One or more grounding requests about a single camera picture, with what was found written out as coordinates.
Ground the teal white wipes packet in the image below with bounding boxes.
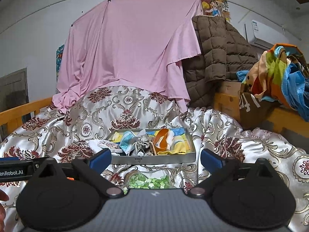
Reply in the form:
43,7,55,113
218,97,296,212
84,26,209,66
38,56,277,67
119,130,138,156

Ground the grey cloth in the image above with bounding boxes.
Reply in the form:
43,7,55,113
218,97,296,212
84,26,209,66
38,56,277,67
130,129,156,157

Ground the person's left hand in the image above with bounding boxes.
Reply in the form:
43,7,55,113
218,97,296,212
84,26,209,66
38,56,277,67
0,190,9,230

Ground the floral satin bedspread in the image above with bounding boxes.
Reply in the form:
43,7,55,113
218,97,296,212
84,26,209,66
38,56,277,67
1,86,308,231

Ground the bag of green pieces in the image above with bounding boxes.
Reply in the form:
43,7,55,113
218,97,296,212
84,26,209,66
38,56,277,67
121,172,174,193

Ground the grey door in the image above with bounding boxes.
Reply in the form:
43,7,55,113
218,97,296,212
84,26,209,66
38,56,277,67
0,68,29,112

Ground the colourful cartoon blanket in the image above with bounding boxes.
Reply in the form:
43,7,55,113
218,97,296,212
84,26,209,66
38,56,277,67
237,43,308,121

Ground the brown quilted blanket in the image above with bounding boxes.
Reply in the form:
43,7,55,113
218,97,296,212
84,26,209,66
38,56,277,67
182,16,258,108

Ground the pink hanging sheet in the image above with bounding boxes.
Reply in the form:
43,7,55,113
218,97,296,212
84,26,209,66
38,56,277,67
52,0,201,112

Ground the white air conditioner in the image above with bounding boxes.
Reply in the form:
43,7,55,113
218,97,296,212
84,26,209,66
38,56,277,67
244,20,292,50

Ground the cartoon wall poster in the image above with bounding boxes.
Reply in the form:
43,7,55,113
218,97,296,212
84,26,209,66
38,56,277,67
201,0,231,23

